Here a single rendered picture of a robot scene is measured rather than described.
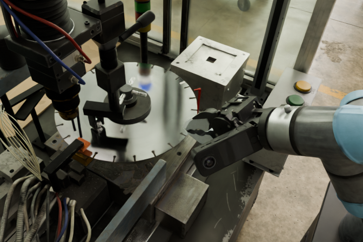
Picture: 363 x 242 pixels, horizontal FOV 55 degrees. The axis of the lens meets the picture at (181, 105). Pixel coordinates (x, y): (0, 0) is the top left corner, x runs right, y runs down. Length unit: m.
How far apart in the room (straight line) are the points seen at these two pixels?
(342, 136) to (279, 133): 0.09
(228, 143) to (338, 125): 0.17
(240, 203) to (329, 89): 1.76
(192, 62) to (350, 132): 0.64
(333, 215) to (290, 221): 0.85
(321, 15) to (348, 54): 2.01
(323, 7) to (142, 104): 0.53
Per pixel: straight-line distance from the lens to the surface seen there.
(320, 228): 0.94
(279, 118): 0.53
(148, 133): 0.76
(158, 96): 0.84
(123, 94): 0.78
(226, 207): 0.90
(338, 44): 3.09
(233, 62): 1.05
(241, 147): 0.57
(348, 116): 0.49
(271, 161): 0.95
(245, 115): 0.61
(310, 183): 1.97
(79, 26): 0.55
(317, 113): 0.51
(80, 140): 0.73
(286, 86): 1.02
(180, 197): 0.82
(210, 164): 0.55
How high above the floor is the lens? 1.52
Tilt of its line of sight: 44 degrees down
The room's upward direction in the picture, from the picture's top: 4 degrees clockwise
